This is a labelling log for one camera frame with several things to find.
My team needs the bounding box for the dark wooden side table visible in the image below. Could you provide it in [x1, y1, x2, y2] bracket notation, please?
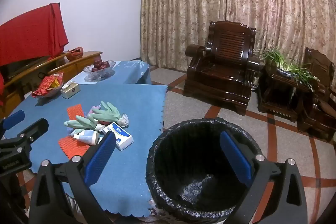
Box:
[257, 63, 314, 122]

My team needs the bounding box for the white tube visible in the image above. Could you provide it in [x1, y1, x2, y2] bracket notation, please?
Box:
[73, 130, 100, 146]

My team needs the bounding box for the orange foam net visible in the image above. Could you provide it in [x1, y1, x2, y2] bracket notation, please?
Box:
[66, 104, 86, 122]
[58, 136, 91, 159]

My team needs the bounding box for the red snack packet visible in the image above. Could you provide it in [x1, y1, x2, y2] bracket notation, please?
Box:
[32, 72, 64, 97]

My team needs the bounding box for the light blue tablecloth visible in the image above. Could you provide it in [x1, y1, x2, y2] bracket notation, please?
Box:
[66, 60, 152, 85]

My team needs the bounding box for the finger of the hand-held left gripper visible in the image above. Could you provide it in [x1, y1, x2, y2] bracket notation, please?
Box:
[0, 110, 26, 139]
[0, 118, 49, 155]

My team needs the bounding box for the glass fruit bowl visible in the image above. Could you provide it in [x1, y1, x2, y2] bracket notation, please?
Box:
[83, 61, 116, 81]

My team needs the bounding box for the trash bin with black bag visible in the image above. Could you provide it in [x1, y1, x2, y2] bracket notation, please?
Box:
[146, 117, 265, 224]

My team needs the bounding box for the beige tissue box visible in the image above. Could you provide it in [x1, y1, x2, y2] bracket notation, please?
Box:
[60, 82, 81, 99]

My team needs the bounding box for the red basket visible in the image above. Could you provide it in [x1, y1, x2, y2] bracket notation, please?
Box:
[66, 46, 84, 61]

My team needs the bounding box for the dark blue tablecloth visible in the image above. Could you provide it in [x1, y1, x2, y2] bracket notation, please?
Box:
[3, 84, 168, 218]

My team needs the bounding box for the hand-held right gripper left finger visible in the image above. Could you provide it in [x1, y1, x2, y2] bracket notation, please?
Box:
[28, 131, 117, 224]

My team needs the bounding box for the potted green plant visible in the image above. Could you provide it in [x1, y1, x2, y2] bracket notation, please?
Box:
[260, 47, 319, 90]

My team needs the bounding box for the white blue tissue pack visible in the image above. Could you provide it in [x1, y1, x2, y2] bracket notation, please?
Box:
[101, 122, 134, 152]

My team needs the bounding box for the dark wooden armchair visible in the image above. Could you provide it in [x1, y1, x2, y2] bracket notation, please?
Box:
[183, 21, 265, 116]
[297, 47, 336, 142]

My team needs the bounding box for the patterned beige curtain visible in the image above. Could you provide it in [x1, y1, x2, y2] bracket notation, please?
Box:
[139, 0, 336, 98]

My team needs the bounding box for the television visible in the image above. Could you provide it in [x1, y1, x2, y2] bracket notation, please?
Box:
[0, 55, 51, 83]

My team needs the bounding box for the clear plastic cup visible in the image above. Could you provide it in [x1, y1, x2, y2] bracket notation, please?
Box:
[115, 113, 130, 128]

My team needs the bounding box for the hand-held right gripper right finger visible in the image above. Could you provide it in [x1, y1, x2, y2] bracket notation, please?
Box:
[219, 131, 307, 224]

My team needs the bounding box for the red cloth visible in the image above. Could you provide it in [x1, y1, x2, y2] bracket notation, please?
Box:
[0, 3, 69, 106]

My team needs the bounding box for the wooden cabinet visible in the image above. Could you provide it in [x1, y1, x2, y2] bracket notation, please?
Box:
[0, 51, 103, 119]

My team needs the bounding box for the green rubber glove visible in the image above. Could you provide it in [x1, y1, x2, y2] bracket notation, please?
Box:
[88, 101, 122, 122]
[64, 115, 105, 132]

